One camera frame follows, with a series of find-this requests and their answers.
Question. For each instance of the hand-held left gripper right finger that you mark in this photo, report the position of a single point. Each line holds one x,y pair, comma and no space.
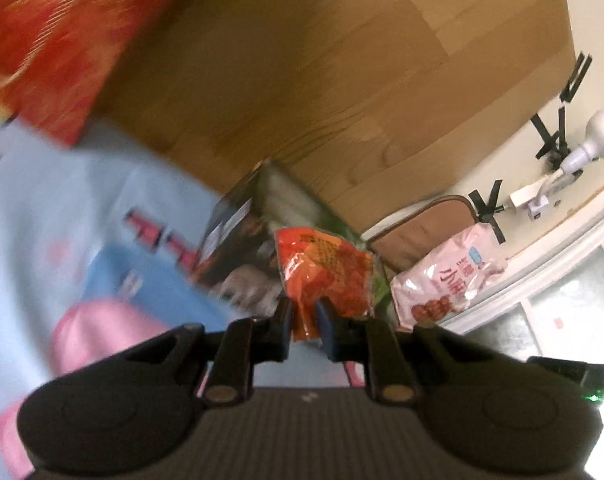
327,321

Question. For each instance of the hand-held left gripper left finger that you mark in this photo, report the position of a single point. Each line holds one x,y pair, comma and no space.
284,322

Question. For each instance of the red snack packet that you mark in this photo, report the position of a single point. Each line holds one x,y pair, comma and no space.
327,270

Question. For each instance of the black printed cardboard box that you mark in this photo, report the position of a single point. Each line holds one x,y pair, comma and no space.
242,255

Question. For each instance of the pink snack bag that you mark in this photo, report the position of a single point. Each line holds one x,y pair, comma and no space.
447,280

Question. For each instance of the brown wooden chair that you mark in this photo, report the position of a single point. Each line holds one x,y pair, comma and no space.
422,230

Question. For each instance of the white power strip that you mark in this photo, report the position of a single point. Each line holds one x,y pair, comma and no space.
534,197

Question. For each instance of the black tape strips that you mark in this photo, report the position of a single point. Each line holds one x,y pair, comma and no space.
576,77
489,207
557,135

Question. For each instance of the blue pig printed bedsheet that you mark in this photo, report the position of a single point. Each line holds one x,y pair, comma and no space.
82,240

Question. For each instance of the wooden headboard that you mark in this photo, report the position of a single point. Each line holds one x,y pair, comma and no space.
332,85

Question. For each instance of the red gift bag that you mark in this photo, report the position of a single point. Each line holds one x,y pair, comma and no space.
57,45

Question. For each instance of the white window frame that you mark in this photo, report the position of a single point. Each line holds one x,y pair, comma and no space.
547,270

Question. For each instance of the white wall device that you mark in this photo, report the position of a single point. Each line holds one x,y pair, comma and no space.
594,142

